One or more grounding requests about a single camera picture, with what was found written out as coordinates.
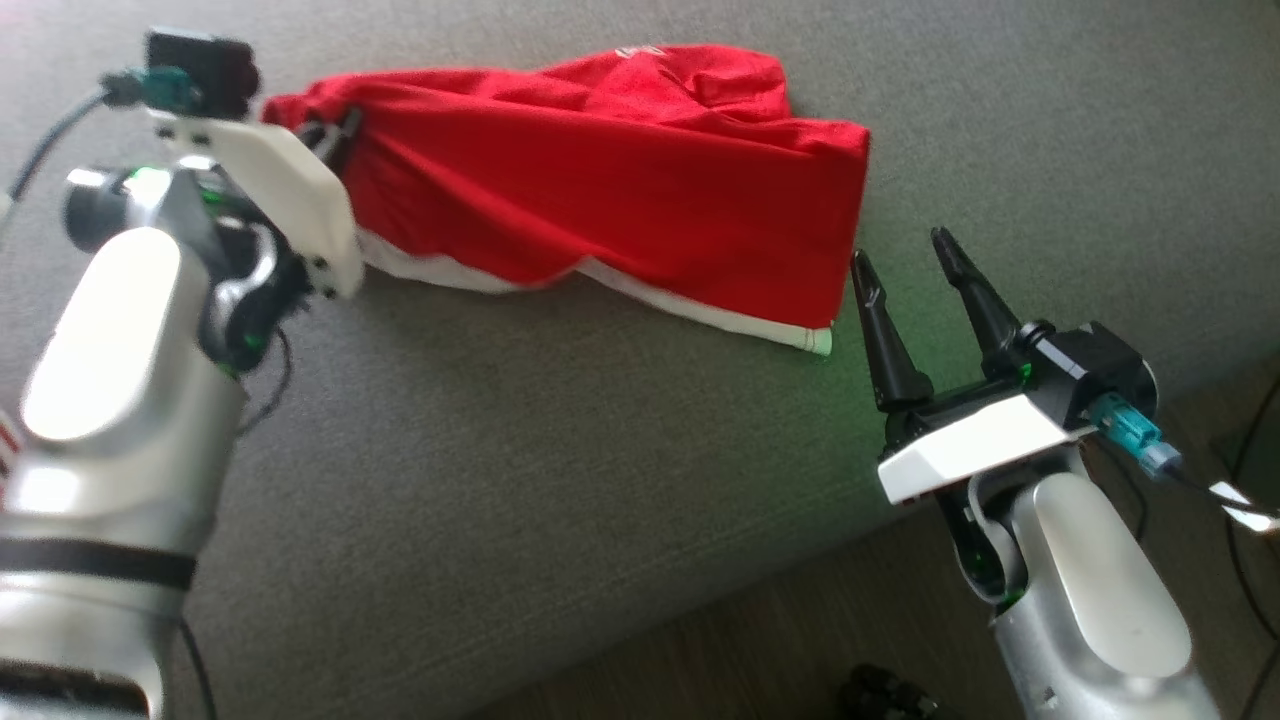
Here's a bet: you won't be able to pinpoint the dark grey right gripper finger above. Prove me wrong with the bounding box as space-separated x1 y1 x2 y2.
932 228 1021 379
850 250 936 413

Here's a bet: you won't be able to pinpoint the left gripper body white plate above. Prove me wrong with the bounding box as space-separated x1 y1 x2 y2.
150 110 366 299

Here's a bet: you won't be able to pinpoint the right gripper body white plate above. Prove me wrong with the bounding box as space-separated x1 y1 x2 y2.
878 375 1096 504

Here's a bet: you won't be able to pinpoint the red shorts white waistband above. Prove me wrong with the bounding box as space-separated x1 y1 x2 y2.
262 43 871 357

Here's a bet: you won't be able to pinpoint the grey fabric sofa seat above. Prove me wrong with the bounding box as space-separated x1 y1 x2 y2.
0 0 1280 720

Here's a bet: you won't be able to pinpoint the right camera cable teal plug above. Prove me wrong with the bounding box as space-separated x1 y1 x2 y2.
1088 393 1280 533

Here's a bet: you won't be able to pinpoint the camera cable teal plug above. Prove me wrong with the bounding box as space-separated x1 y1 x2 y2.
5 65 206 206
1088 393 1280 533

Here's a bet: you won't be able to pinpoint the left camera cable teal plug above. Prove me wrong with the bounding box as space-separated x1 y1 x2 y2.
5 65 206 206

